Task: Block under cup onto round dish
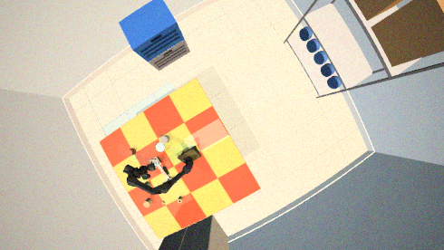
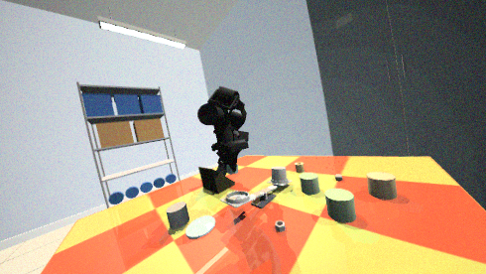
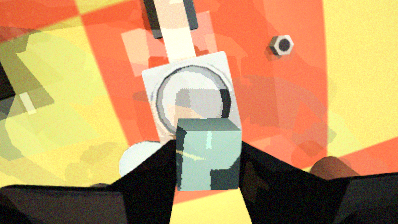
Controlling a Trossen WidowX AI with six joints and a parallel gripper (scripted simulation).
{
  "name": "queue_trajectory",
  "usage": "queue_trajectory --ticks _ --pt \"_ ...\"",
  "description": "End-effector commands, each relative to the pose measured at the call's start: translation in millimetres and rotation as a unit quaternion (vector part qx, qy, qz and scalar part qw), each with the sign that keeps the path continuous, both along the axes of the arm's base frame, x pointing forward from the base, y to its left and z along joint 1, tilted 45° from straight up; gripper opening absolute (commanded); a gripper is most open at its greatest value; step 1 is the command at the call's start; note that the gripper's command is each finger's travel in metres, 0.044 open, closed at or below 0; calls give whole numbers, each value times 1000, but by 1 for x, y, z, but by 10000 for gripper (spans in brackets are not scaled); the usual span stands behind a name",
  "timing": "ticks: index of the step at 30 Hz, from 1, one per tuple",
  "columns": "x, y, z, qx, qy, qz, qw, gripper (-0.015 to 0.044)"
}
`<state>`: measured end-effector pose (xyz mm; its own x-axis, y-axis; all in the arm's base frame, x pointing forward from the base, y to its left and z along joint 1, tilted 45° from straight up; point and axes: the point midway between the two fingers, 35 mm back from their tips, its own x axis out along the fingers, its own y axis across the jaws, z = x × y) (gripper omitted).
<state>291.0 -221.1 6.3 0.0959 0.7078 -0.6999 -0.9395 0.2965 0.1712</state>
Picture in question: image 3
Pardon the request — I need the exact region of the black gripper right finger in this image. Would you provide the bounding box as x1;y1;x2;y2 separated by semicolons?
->
239;141;398;224

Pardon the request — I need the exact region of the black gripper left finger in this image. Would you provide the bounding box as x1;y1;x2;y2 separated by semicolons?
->
0;139;177;224

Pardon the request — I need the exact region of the white hex nut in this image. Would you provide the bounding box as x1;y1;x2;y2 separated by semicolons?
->
269;35;294;55

